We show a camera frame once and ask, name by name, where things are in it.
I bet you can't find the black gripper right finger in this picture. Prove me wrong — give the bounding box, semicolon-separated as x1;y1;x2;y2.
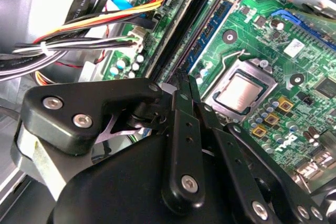
185;72;330;224

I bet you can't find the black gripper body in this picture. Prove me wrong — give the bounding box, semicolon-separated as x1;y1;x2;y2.
48;134;253;224

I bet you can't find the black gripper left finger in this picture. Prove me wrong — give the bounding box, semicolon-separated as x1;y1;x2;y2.
20;69;207;216

